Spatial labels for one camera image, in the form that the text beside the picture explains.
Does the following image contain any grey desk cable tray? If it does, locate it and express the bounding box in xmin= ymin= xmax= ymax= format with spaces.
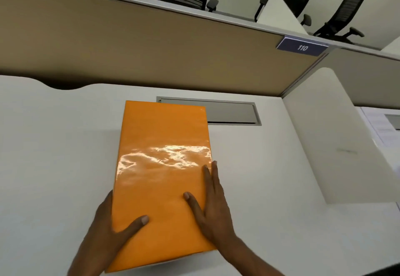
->
xmin=156 ymin=96 xmax=262 ymax=126

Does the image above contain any blue desk number plate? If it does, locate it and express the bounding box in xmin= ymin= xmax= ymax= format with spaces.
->
xmin=276 ymin=36 xmax=329 ymax=57

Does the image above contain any person's left forearm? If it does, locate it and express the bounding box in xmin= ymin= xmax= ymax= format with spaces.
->
xmin=67 ymin=245 xmax=107 ymax=276

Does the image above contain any person's left hand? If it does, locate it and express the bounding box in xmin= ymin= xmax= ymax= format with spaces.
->
xmin=82 ymin=190 xmax=150 ymax=266

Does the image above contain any black mesh office chair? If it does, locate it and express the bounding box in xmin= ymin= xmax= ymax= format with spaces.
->
xmin=312 ymin=0 xmax=367 ymax=44

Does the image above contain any orange box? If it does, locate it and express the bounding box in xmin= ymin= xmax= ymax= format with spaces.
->
xmin=105 ymin=100 xmax=217 ymax=273

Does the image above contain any person's right hand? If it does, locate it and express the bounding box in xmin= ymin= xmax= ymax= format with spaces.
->
xmin=183 ymin=160 xmax=237 ymax=245

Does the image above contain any person's right forearm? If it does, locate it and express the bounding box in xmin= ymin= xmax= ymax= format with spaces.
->
xmin=218 ymin=234 xmax=285 ymax=276

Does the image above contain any white desk side divider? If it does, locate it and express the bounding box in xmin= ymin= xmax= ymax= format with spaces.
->
xmin=282 ymin=67 xmax=400 ymax=205

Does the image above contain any beige desk partition panel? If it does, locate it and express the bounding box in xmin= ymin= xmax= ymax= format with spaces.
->
xmin=0 ymin=0 xmax=329 ymax=97

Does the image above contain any white printed paper sheet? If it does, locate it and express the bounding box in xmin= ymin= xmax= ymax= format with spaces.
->
xmin=360 ymin=106 xmax=400 ymax=148

